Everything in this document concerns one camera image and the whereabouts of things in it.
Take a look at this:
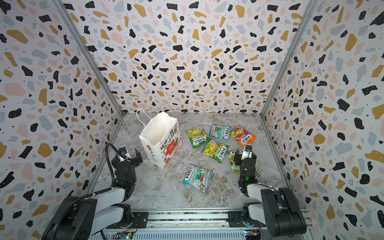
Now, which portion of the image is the white paper gift bag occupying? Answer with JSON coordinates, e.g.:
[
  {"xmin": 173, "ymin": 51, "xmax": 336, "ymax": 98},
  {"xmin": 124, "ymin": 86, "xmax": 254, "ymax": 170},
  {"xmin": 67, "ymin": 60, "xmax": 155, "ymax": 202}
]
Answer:
[{"xmin": 139, "ymin": 112, "xmax": 182, "ymax": 169}]

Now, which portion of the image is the orange Fox's fruits candy packet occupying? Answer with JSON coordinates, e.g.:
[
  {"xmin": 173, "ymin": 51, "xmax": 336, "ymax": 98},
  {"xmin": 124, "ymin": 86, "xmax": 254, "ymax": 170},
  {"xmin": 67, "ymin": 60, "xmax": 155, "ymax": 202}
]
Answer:
[{"xmin": 231, "ymin": 125, "xmax": 256, "ymax": 147}]

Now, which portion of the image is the teal Fox's candy packet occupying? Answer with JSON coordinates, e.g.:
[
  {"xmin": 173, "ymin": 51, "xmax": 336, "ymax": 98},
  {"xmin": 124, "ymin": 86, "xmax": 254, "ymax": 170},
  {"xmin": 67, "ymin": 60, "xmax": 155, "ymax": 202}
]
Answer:
[{"xmin": 210, "ymin": 124, "xmax": 232, "ymax": 141}]

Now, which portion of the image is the green Fox's spring tea packet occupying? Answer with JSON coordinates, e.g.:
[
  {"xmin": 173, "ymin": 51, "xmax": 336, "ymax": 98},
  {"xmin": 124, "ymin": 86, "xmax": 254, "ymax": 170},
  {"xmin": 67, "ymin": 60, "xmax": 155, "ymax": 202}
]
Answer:
[{"xmin": 187, "ymin": 126, "xmax": 211, "ymax": 149}]

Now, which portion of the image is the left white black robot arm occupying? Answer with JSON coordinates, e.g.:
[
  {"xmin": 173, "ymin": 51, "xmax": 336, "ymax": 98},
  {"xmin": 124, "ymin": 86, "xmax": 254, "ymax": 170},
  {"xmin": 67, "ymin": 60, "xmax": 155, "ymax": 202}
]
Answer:
[{"xmin": 42, "ymin": 147, "xmax": 145, "ymax": 240}]

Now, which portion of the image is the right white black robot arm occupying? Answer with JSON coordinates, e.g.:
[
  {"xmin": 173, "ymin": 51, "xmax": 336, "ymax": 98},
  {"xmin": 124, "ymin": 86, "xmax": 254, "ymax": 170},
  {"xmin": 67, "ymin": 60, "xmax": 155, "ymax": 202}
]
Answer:
[{"xmin": 229, "ymin": 150, "xmax": 308, "ymax": 237}]

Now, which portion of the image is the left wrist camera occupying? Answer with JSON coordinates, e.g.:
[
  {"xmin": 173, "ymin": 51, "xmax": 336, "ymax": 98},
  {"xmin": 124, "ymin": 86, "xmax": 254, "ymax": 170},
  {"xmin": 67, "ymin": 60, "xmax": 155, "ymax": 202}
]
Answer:
[{"xmin": 118, "ymin": 147, "xmax": 131, "ymax": 162}]

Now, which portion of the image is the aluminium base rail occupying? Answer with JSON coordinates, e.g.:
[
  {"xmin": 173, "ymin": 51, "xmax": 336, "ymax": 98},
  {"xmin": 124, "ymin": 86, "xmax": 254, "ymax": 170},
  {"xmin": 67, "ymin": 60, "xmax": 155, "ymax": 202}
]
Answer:
[{"xmin": 58, "ymin": 207, "xmax": 319, "ymax": 240}]

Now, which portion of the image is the left metal corner post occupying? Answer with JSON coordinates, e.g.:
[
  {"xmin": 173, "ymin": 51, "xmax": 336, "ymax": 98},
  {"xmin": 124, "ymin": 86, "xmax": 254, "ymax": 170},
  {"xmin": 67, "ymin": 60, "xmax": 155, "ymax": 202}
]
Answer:
[{"xmin": 52, "ymin": 1, "xmax": 124, "ymax": 118}]

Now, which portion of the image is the metal corner post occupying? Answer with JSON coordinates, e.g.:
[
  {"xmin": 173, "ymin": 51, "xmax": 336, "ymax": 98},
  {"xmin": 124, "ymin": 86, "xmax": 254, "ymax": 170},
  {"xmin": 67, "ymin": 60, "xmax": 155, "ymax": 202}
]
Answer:
[
  {"xmin": 261, "ymin": 0, "xmax": 319, "ymax": 120},
  {"xmin": 52, "ymin": 1, "xmax": 124, "ymax": 118}
]

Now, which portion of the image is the right metal corner post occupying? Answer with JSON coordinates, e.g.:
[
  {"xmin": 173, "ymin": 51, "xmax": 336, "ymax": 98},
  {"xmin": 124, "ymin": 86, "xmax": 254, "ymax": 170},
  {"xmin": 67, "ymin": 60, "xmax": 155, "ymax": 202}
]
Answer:
[{"xmin": 261, "ymin": 0, "xmax": 319, "ymax": 120}]

